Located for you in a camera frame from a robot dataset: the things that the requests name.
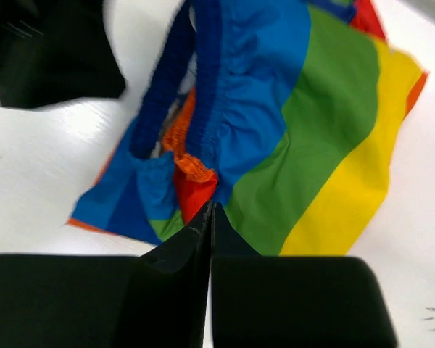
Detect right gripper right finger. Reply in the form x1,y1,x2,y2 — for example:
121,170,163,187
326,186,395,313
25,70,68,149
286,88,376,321
210,204,398,347

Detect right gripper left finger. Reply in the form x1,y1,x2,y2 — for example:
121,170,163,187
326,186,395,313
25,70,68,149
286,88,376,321
0,203,212,347

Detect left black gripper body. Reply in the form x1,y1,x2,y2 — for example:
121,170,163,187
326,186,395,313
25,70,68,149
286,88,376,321
0,0,126,109

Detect rainbow striped shorts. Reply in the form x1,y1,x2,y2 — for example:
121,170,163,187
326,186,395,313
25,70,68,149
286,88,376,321
69,1,427,255

